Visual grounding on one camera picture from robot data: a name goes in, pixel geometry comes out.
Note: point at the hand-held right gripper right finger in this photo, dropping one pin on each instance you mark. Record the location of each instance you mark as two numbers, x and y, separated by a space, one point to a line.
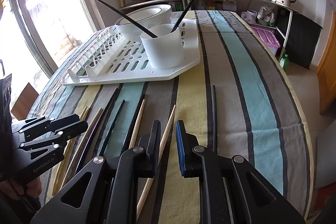
180 150

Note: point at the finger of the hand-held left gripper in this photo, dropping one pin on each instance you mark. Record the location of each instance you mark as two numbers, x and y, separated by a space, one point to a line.
74 129
63 120

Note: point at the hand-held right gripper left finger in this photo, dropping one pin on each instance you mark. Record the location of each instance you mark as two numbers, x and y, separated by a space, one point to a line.
155 150

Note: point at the wooden chopstick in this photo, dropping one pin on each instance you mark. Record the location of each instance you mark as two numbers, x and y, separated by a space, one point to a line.
65 158
137 121
90 129
165 134

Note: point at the white utensil cup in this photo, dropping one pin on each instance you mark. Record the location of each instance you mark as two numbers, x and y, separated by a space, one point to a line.
164 50

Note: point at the white bowl with black rim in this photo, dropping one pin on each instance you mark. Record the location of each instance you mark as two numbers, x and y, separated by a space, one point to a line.
131 31
160 15

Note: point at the person's left hand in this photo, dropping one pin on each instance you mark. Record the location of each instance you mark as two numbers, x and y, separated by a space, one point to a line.
32 187

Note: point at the brown wooden board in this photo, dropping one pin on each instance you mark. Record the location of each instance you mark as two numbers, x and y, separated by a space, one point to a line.
25 103

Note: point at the white plastic dish rack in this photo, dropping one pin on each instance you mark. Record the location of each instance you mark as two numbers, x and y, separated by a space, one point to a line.
110 64

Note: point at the glass sliding door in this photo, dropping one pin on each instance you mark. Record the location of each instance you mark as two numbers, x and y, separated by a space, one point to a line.
18 16

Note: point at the green plastic bottle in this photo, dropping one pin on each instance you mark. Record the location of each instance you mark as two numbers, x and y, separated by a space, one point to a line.
283 62

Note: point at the pink lidded storage box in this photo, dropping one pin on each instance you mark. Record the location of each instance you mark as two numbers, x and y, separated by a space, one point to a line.
265 39

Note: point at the grey flat panel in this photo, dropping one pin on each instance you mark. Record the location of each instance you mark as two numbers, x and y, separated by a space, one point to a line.
325 161

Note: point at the clear plastic bag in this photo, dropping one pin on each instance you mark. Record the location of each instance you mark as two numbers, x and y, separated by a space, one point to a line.
248 18

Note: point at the red cap sauce bottle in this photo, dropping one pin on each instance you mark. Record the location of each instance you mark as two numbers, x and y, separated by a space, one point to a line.
209 3

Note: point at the green bowl with bag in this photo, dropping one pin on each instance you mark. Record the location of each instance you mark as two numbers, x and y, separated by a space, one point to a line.
267 16

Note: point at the black cabinet panel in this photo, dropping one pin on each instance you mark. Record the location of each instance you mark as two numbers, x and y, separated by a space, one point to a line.
302 40

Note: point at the wooden door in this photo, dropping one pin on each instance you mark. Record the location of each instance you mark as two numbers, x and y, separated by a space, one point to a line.
328 69

